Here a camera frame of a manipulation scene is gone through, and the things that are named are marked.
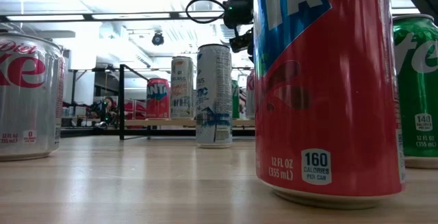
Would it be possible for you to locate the black metal shelf leg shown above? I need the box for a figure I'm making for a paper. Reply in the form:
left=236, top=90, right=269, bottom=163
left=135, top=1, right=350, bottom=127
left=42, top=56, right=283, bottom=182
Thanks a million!
left=118, top=63, right=151, bottom=141

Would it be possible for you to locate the silver Diet Coke can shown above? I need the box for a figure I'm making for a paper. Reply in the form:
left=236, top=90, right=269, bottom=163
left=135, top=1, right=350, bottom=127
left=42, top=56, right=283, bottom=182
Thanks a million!
left=0, top=32, right=66, bottom=162
left=245, top=69, right=256, bottom=121

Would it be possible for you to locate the white Celsius can blue palm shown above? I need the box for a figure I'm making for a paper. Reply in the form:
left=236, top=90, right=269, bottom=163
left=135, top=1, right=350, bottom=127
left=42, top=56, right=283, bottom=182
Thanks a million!
left=195, top=43, right=233, bottom=149

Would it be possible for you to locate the black metal table frame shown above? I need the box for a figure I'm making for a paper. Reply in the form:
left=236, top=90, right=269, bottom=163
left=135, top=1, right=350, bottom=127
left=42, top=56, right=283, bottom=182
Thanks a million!
left=60, top=125, right=256, bottom=138

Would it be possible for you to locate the orange Fanta can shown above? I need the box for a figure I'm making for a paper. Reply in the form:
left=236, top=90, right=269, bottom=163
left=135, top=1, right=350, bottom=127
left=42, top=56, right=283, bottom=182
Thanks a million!
left=146, top=77, right=171, bottom=121
left=253, top=0, right=407, bottom=211

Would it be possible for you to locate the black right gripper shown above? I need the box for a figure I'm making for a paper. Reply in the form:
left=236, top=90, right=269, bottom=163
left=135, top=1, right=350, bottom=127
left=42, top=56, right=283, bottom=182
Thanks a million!
left=222, top=0, right=259, bottom=54

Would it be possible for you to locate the thin black background stand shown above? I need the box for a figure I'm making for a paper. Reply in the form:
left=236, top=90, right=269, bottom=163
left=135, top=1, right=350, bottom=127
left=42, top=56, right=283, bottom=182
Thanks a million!
left=232, top=66, right=254, bottom=81

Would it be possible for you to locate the white Celsius can peach print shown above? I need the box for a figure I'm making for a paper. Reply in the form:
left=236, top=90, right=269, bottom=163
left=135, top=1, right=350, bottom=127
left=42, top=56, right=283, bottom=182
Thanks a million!
left=170, top=55, right=195, bottom=121

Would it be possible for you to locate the black overhead frame bar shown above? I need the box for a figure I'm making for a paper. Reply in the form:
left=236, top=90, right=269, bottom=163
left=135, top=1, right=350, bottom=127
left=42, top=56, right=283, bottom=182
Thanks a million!
left=0, top=7, right=438, bottom=22

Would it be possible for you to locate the person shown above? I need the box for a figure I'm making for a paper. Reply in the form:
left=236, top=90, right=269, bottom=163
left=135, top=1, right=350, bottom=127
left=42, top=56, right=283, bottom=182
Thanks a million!
left=102, top=96, right=119, bottom=124

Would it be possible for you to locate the red storage bin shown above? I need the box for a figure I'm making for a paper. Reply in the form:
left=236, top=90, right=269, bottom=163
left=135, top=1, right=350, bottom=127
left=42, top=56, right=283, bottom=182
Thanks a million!
left=123, top=99, right=148, bottom=121

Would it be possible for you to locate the green Sprite can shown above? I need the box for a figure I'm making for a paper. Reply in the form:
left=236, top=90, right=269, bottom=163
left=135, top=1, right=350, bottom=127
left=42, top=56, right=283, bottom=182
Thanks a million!
left=231, top=79, right=240, bottom=120
left=391, top=14, right=438, bottom=170

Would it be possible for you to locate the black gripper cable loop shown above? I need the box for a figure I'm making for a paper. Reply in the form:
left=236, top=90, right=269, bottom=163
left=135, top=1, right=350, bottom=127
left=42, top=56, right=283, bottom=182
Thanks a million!
left=185, top=0, right=227, bottom=25

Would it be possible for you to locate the ceiling air vent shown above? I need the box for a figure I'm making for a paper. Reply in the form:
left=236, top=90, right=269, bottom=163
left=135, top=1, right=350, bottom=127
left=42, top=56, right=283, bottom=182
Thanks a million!
left=220, top=23, right=240, bottom=45

